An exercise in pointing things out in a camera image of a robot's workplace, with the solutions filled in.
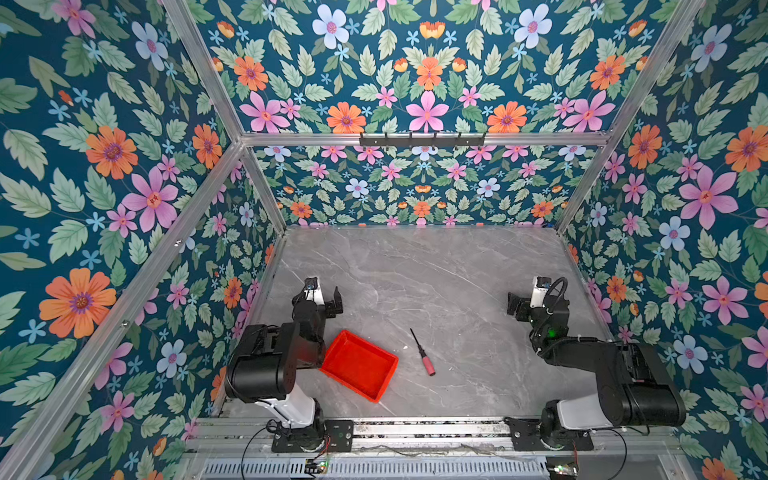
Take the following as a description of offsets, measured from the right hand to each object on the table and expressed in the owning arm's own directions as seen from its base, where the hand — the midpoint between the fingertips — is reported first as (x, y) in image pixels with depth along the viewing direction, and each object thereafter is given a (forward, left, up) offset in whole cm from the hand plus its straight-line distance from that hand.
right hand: (533, 292), depth 92 cm
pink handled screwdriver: (-21, +33, -6) cm, 40 cm away
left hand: (-1, +67, +2) cm, 67 cm away
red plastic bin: (-23, +53, -6) cm, 58 cm away
